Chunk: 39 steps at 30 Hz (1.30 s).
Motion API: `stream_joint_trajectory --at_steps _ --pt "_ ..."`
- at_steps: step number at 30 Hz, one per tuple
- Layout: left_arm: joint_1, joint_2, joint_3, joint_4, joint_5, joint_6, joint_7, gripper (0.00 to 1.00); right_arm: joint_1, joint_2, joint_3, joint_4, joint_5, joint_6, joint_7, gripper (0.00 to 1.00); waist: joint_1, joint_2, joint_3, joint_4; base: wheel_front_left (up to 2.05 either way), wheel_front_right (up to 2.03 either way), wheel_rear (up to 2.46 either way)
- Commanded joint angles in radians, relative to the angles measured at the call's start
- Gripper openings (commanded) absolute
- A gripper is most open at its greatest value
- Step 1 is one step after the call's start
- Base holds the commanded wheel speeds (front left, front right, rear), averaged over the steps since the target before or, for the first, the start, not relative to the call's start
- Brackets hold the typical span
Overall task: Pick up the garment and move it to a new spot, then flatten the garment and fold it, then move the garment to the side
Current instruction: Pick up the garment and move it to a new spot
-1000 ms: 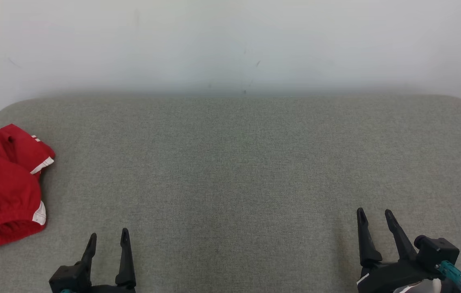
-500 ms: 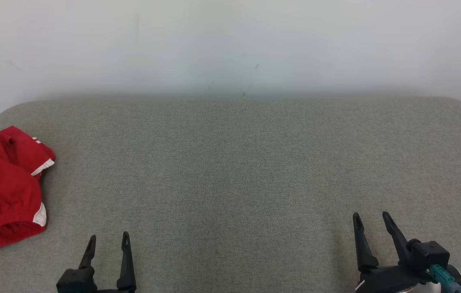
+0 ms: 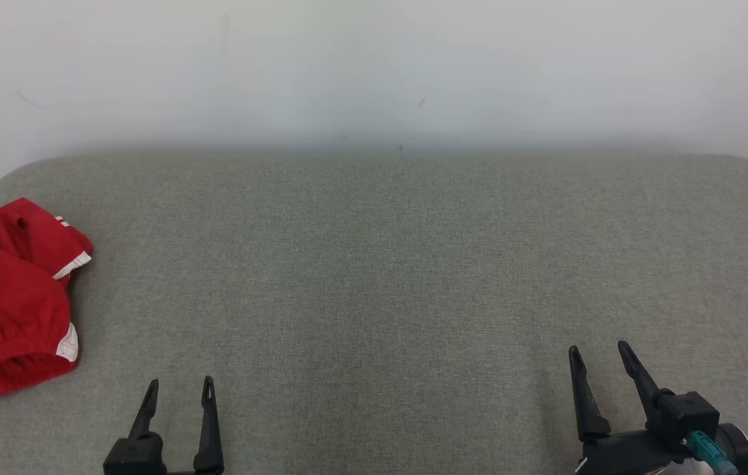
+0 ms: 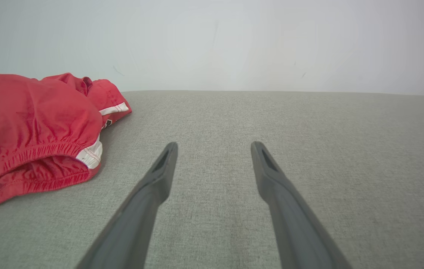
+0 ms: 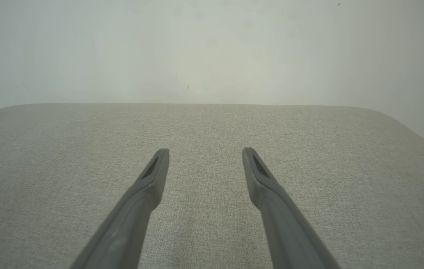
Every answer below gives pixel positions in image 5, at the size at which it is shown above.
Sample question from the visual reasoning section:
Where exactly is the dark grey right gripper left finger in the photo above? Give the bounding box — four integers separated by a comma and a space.
69, 148, 170, 269

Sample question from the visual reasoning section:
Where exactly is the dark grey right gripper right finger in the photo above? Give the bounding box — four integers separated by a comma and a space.
242, 147, 341, 269

